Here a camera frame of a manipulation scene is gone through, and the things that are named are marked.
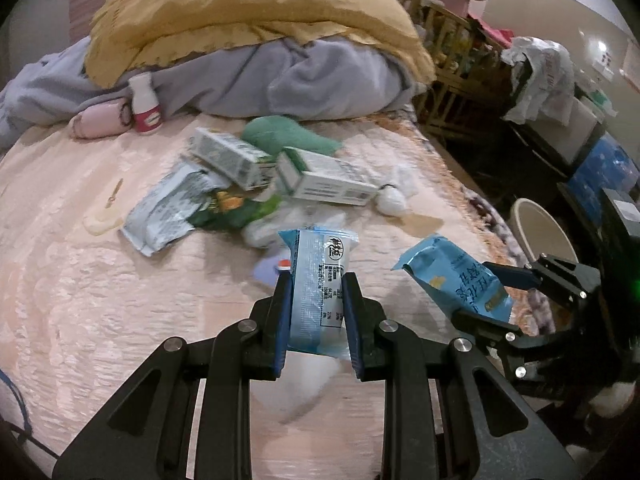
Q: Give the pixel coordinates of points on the white plastic bucket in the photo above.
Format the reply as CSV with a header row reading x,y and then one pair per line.
x,y
535,225

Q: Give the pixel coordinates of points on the grey lavender blanket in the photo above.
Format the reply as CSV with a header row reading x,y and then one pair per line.
x,y
280,80

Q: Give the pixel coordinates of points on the blue box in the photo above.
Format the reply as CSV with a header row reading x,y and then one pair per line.
x,y
605,170

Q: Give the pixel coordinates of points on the person's right forearm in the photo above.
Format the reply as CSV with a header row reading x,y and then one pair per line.
x,y
612,400

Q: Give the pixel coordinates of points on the white cloth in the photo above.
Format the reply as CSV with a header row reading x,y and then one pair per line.
x,y
545,80

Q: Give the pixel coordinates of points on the yellow blanket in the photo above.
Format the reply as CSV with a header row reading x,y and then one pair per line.
x,y
225,5

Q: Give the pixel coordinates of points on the blue snack bag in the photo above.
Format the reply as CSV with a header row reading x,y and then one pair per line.
x,y
450,270

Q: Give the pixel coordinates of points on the green cloth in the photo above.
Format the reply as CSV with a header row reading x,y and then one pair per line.
x,y
285,135

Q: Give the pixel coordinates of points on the white tissue ball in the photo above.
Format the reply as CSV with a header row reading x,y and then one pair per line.
x,y
391,201

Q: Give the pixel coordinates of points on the silver green wrapper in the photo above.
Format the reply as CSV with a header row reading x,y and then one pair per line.
x,y
160,210

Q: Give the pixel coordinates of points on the green snack wrapper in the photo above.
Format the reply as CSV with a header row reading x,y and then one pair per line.
x,y
225,207

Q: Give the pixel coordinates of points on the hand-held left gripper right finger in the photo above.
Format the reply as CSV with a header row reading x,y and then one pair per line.
x,y
350,325

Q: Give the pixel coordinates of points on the lavender wrapper with red spot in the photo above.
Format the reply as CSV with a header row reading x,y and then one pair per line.
x,y
267,270

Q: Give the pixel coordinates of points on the white bottle red label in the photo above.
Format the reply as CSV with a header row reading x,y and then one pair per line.
x,y
145,105

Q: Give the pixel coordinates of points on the pink pouch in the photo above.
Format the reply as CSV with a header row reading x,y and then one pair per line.
x,y
97,120

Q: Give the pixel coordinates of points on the wooden crib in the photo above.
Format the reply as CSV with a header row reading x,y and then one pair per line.
x,y
450,85

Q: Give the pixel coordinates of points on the black furniture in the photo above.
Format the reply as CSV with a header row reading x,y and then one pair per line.
x,y
540,145

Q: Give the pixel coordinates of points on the cream scrap with stick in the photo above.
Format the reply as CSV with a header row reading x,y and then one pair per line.
x,y
102,222

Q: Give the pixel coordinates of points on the white green carton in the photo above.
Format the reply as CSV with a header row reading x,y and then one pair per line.
x,y
225,155
325,180

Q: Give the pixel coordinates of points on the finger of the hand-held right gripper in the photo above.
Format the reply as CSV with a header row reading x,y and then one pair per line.
x,y
510,274
482,325

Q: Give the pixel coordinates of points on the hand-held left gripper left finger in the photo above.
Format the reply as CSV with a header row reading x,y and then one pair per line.
x,y
282,325

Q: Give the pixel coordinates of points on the blue white snack packet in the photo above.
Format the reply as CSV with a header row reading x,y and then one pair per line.
x,y
317,280

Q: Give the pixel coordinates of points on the clear white plastic wrapper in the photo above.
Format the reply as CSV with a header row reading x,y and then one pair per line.
x,y
265,230

